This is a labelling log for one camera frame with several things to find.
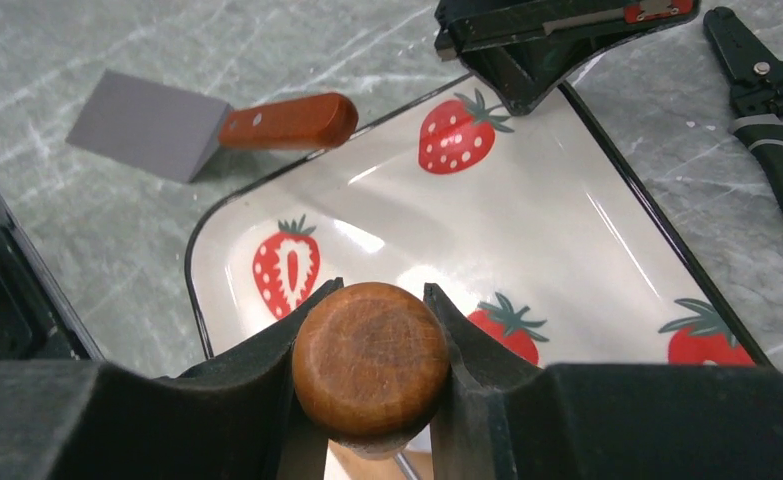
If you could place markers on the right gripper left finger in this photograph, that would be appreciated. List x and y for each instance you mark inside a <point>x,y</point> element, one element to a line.
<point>234,416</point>

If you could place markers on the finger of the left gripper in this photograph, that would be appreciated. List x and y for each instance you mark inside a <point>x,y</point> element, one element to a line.
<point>556,31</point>
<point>523,49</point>

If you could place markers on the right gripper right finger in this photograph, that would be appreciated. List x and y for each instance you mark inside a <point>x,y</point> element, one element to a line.
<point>503,418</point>

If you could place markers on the wooden rolling pin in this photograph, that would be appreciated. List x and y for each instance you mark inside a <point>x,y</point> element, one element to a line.
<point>369,365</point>

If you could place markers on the strawberry pattern white tray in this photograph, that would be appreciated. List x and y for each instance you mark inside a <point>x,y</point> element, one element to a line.
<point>537,234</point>

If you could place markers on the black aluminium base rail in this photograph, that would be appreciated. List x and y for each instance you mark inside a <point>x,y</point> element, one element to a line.
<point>36,319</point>

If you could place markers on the spatula with wooden handle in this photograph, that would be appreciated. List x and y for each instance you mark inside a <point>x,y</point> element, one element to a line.
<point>172,132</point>

